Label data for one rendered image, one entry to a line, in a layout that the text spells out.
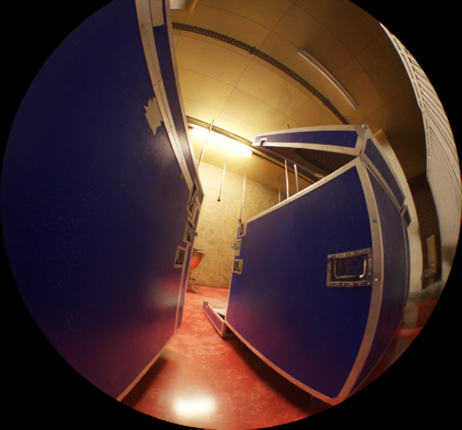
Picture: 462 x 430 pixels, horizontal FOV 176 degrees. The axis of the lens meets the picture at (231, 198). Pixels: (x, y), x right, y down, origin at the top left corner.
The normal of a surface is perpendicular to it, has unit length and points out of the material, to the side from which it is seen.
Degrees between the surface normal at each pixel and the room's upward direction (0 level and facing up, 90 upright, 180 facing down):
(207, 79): 180
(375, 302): 90
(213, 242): 90
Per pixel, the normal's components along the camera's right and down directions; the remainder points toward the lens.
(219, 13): -0.13, 0.90
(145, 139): 0.99, 0.14
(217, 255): 0.41, -0.33
